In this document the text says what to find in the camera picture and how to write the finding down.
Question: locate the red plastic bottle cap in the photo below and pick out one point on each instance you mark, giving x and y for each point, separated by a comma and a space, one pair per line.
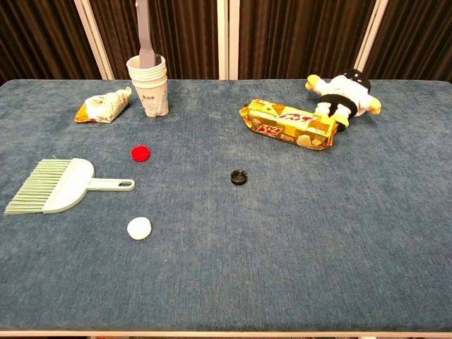
140, 153

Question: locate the dark brown pleated curtain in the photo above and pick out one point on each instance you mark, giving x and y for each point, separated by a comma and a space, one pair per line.
35, 35
300, 35
183, 35
416, 35

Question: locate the gold biscuit package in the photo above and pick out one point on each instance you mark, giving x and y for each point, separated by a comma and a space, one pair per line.
289, 123

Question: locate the white metal frame post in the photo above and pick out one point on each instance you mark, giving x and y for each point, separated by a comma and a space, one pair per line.
234, 35
221, 35
370, 35
94, 39

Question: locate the black white plush doll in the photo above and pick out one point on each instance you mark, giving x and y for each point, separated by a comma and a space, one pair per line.
347, 92

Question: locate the white plastic bottle cap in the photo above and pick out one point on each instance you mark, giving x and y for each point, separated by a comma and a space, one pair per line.
139, 228

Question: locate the blue fabric table cover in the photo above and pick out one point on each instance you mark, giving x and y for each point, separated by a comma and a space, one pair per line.
247, 247

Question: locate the black plastic bottle cap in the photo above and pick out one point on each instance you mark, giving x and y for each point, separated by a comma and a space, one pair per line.
239, 178

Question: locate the small light green hand broom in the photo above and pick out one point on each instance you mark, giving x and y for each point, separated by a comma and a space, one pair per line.
74, 183

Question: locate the stack of white paper cups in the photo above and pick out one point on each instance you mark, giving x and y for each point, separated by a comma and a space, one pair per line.
153, 99

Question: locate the crumpled white orange snack bag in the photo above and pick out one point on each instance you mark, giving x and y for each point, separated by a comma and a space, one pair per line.
104, 107

